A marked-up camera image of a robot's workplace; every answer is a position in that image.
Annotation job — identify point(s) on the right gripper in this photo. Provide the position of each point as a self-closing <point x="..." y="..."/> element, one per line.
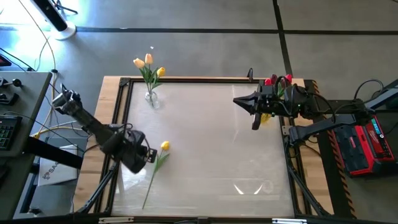
<point x="270" y="102"/>

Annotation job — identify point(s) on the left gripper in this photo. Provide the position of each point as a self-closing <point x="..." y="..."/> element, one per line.
<point x="135" y="152"/>

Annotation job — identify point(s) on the dark red tulip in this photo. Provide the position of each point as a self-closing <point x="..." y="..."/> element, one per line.
<point x="274" y="77"/>

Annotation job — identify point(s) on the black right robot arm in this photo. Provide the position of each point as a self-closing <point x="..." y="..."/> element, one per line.
<point x="326" y="126"/>

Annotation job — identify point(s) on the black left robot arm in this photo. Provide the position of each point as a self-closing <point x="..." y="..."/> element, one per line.
<point x="87" y="121"/>

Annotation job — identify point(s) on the yellow glass vase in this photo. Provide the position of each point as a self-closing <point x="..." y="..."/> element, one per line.
<point x="265" y="118"/>

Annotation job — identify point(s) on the clear glass vase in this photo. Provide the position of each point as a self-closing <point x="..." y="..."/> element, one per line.
<point x="153" y="100"/>

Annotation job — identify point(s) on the glossy white table sheet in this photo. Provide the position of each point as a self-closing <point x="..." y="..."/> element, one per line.
<point x="217" y="155"/>

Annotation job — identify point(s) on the black diagonal beam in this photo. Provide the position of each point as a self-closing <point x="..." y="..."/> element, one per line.
<point x="53" y="152"/>

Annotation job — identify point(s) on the black stand with hazard tape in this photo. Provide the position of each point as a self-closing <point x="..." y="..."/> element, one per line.
<point x="329" y="186"/>

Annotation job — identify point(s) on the red black power unit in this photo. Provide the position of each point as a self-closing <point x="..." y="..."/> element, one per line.
<point x="360" y="146"/>

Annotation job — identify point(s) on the grey desk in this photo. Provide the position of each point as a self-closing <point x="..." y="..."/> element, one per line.
<point x="28" y="99"/>

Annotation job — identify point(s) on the dark blue equipment case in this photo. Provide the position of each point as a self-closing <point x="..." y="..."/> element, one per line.
<point x="388" y="93"/>

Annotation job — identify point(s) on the black backlit keyboard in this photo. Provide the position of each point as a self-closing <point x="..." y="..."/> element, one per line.
<point x="9" y="130"/>

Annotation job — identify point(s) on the white tower fan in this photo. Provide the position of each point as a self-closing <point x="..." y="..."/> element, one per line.
<point x="63" y="31"/>

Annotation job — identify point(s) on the black joystick knob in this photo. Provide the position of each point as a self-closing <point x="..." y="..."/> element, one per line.
<point x="15" y="82"/>

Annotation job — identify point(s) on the black table frame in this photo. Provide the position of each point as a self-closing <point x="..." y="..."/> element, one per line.
<point x="202" y="80"/>

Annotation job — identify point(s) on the silver metal bracket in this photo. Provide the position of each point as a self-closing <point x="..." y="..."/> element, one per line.
<point x="115" y="220"/>
<point x="289" y="221"/>

